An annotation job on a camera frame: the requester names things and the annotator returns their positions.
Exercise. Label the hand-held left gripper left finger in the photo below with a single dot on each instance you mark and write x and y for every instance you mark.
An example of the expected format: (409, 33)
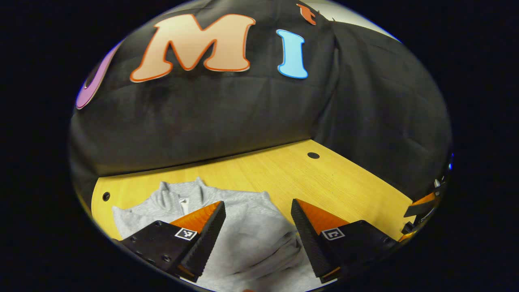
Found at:
(206, 243)

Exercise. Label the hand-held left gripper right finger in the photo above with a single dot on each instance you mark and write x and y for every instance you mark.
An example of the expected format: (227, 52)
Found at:
(312, 247)

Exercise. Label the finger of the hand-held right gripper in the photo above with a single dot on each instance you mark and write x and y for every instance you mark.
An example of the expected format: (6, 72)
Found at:
(408, 230)
(421, 207)

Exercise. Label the black backdrop cloth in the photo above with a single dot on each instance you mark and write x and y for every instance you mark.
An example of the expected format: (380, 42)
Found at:
(227, 117)

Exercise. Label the grey zip-neck sweatshirt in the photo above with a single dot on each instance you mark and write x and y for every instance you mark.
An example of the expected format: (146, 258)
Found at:
(251, 239)

